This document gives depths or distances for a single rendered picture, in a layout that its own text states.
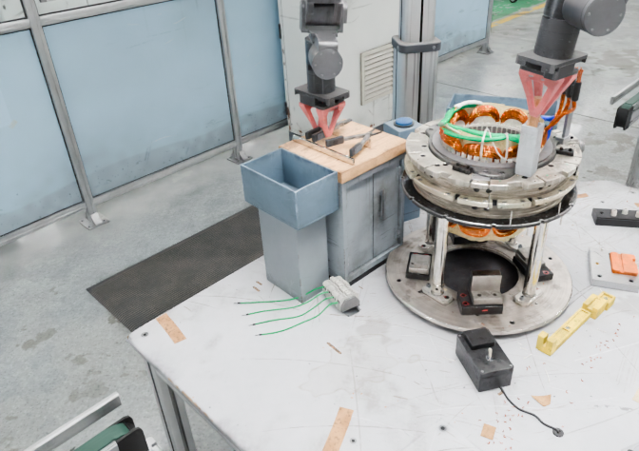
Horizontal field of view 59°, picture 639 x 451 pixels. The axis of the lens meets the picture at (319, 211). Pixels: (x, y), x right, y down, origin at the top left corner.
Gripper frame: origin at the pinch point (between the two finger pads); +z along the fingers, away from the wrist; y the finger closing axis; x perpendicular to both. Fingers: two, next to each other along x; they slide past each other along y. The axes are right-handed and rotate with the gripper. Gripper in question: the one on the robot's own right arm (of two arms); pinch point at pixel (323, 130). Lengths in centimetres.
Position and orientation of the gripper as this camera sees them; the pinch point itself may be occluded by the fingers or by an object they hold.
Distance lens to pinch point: 119.2
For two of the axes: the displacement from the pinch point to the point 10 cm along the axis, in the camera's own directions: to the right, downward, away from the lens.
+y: 6.9, 3.6, -6.3
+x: 7.2, -3.9, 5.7
